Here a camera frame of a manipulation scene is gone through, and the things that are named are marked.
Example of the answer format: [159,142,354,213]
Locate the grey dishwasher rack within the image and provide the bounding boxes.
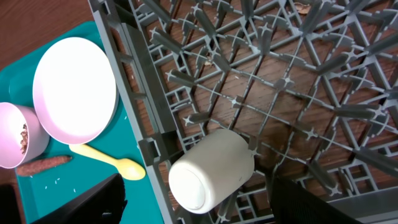
[90,0,397,223]

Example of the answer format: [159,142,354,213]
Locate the yellow plastic spoon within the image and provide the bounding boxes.
[69,144,146,180]

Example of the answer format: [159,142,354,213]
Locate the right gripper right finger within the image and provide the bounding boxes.
[267,175,361,224]

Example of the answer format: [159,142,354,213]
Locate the orange carrot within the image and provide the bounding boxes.
[16,156,73,177]

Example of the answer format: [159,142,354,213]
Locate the brown food scraps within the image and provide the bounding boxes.
[21,124,29,154]

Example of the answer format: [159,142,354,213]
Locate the teal serving tray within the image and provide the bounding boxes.
[1,40,163,223]

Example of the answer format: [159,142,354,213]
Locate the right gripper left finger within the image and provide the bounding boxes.
[35,174,127,224]

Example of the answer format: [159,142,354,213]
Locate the small pink bowl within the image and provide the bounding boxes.
[1,102,50,169]

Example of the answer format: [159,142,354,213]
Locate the white plastic cup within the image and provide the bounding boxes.
[169,129,255,214]

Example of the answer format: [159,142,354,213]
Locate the large pink plate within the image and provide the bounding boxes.
[32,37,119,144]

